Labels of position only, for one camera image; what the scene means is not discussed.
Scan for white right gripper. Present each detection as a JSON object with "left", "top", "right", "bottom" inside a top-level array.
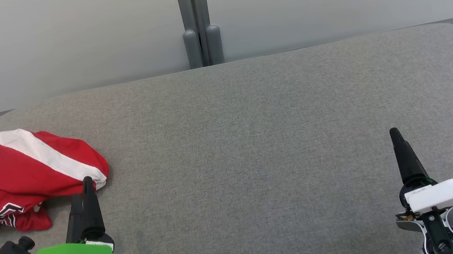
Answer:
[{"left": 389, "top": 120, "right": 453, "bottom": 216}]

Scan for red shorts with white band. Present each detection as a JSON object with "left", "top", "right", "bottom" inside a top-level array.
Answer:
[{"left": 0, "top": 119, "right": 112, "bottom": 205}]

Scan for red Bulls basketball jersey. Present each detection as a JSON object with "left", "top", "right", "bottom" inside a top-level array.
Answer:
[{"left": 0, "top": 178, "right": 54, "bottom": 235}]

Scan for grey partition post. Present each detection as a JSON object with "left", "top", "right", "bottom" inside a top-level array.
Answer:
[
  {"left": 175, "top": 0, "right": 204, "bottom": 70},
  {"left": 195, "top": 0, "right": 225, "bottom": 66}
]

